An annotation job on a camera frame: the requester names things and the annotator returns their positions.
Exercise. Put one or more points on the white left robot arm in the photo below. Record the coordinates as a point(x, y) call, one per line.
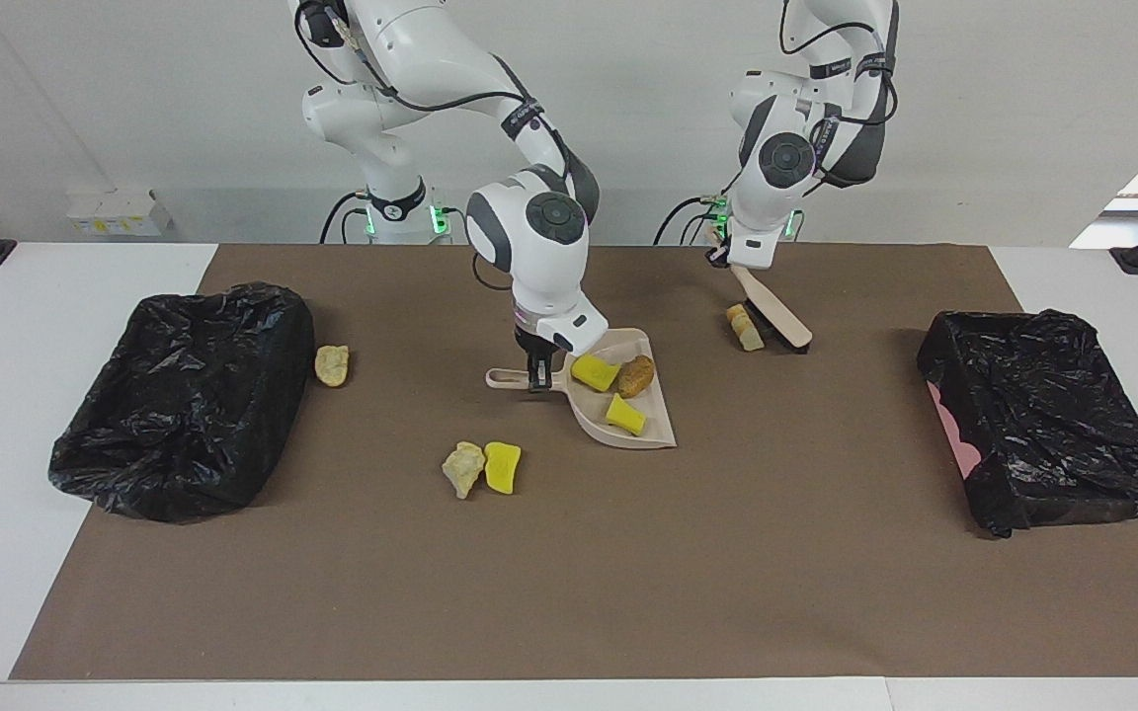
point(776, 197)

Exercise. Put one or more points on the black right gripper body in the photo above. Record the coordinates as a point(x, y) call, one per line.
point(532, 349)

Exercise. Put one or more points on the beige hand brush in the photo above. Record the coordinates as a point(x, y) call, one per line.
point(776, 314)

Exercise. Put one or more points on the curved yellow sponge piece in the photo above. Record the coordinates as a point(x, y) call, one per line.
point(595, 372)

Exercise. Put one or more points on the brown table mat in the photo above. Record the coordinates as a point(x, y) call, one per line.
point(569, 592)

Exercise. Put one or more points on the beige plastic dustpan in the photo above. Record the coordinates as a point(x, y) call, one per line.
point(589, 415)

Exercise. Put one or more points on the beige foam chunk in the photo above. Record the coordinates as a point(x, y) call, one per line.
point(745, 328)
point(463, 467)
point(332, 364)

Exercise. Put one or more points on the yellow sponge piece green-backed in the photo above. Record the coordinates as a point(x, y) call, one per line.
point(625, 415)

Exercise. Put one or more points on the pink bin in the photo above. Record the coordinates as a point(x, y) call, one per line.
point(954, 439)

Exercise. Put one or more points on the brown sponge lump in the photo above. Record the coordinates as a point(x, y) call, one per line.
point(636, 376)

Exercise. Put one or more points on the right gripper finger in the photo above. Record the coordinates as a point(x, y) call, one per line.
point(532, 373)
point(546, 373)

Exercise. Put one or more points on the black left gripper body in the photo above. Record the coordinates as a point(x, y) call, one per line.
point(719, 247)

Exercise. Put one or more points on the black trash bag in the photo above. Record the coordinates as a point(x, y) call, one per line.
point(184, 415)
point(1053, 425)

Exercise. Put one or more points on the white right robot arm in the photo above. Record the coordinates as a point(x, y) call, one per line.
point(529, 247)

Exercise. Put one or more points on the white power box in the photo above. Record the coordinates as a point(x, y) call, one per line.
point(120, 212)

